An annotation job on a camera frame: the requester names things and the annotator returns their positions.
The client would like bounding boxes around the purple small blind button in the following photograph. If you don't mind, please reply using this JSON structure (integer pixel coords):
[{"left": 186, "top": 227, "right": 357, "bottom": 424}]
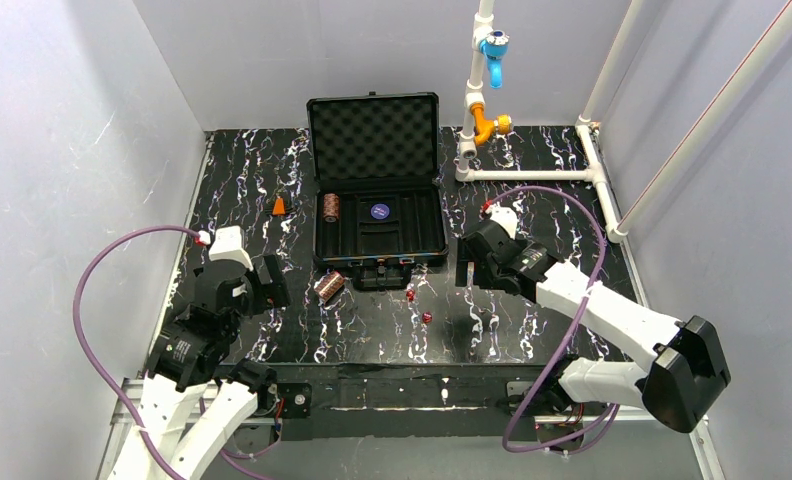
[{"left": 369, "top": 203, "right": 392, "bottom": 221}]

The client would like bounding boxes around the orange black chip roll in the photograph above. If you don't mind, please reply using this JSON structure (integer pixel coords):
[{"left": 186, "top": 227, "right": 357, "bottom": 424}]
[{"left": 322, "top": 193, "right": 340, "bottom": 223}]

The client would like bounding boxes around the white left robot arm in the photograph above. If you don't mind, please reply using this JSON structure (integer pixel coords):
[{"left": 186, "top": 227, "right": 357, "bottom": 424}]
[{"left": 109, "top": 226, "right": 290, "bottom": 479}]

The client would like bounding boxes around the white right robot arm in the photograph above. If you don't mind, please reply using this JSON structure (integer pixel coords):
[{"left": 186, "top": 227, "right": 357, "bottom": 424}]
[{"left": 456, "top": 219, "right": 731, "bottom": 433}]

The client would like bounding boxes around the black poker set case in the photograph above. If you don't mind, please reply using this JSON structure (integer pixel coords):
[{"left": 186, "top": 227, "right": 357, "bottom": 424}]
[{"left": 306, "top": 92, "right": 448, "bottom": 291}]

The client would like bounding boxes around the orange black chip stack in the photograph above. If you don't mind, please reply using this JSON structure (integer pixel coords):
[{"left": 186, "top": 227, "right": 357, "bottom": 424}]
[{"left": 314, "top": 270, "right": 345, "bottom": 304}]

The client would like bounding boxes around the orange black small clip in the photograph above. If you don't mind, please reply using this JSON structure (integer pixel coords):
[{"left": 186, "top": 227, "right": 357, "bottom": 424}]
[{"left": 265, "top": 195, "right": 296, "bottom": 217}]

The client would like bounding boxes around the orange brass valve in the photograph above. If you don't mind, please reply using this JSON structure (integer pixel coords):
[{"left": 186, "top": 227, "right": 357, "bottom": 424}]
[{"left": 469, "top": 102, "right": 513, "bottom": 146}]

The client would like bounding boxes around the white pvc pipe frame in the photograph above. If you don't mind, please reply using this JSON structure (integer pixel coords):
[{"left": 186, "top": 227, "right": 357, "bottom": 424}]
[{"left": 454, "top": 0, "right": 792, "bottom": 244}]

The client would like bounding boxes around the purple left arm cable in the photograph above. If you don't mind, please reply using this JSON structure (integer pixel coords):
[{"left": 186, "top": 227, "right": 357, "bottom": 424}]
[{"left": 72, "top": 225, "right": 265, "bottom": 480}]

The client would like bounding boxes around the blue valve handle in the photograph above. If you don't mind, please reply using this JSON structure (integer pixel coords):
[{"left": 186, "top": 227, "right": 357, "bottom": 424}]
[{"left": 479, "top": 30, "right": 509, "bottom": 89}]

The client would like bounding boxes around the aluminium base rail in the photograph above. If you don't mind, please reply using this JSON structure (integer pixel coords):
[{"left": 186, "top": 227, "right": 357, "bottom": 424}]
[{"left": 125, "top": 364, "right": 724, "bottom": 479}]

